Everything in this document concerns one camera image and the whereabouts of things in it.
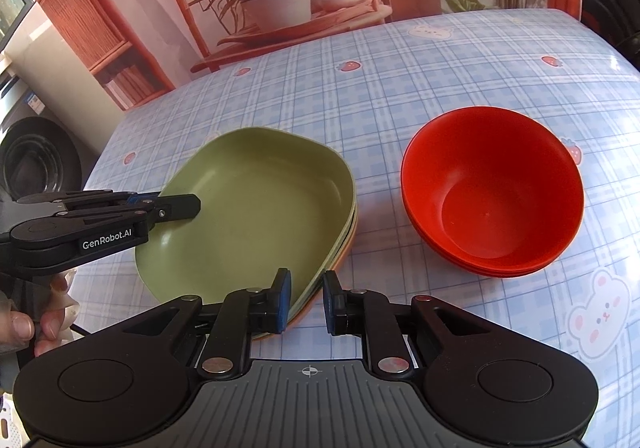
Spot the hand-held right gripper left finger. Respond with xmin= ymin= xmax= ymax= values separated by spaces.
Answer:
xmin=120 ymin=268 xmax=293 ymax=379

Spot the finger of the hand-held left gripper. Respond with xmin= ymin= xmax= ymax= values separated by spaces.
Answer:
xmin=17 ymin=191 xmax=156 ymax=211
xmin=57 ymin=194 xmax=202 ymax=229

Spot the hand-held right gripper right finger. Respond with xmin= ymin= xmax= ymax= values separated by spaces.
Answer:
xmin=322 ymin=270 xmax=493 ymax=379

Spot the green plate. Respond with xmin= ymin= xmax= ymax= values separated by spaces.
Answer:
xmin=252 ymin=215 xmax=359 ymax=336
xmin=135 ymin=127 xmax=357 ymax=306

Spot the orange plate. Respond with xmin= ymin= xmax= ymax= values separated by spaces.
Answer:
xmin=260 ymin=223 xmax=359 ymax=341

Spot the red bowl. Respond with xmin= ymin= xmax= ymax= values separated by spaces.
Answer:
xmin=400 ymin=108 xmax=585 ymax=261
xmin=440 ymin=248 xmax=556 ymax=279
xmin=407 ymin=213 xmax=581 ymax=273

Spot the person's left hand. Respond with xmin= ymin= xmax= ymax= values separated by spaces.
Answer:
xmin=0 ymin=272 xmax=82 ymax=358

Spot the grey washing machine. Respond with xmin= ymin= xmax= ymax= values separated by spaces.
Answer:
xmin=0 ymin=72 xmax=96 ymax=209

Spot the white perforated basket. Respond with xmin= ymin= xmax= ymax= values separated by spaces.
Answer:
xmin=0 ymin=390 xmax=26 ymax=448

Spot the black exercise bike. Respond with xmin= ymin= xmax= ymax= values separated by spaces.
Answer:
xmin=580 ymin=0 xmax=640 ymax=73

